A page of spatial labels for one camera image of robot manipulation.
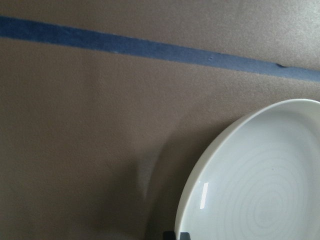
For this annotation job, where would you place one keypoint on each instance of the white round shallow plate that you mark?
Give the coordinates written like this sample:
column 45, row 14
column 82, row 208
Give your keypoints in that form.
column 250, row 187

